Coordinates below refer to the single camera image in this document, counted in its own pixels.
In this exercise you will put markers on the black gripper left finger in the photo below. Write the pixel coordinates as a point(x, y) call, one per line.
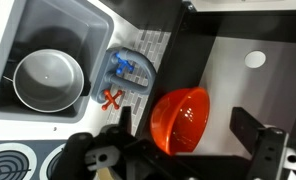
point(125, 120)

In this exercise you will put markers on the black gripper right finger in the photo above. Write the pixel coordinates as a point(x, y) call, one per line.
point(246, 130)

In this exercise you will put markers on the orange plastic bowl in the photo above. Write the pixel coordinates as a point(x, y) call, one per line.
point(181, 116)

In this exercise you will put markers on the dark grey stove panel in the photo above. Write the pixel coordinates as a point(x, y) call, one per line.
point(44, 145)

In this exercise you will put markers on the toy kitchen unit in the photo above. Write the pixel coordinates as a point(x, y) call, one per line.
point(71, 131)

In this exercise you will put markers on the grey toy faucet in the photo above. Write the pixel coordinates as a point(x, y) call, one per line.
point(148, 66)

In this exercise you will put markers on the grey metal pot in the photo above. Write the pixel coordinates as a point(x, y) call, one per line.
point(48, 80)

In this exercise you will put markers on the grey sink basin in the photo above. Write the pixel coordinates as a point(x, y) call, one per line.
point(54, 20)

